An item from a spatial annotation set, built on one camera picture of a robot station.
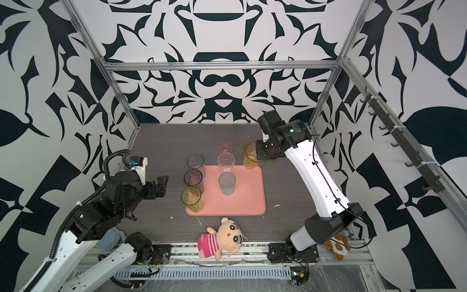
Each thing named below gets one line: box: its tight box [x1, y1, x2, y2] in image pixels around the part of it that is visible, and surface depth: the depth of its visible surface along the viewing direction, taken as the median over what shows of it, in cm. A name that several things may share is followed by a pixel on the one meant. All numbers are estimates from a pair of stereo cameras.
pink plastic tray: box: [185, 165, 267, 216], surface depth 90 cm
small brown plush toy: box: [325, 233, 351, 261], surface depth 75 cm
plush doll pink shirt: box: [197, 217, 248, 261], surface depth 73 cm
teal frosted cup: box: [218, 171, 236, 196], surface depth 86 cm
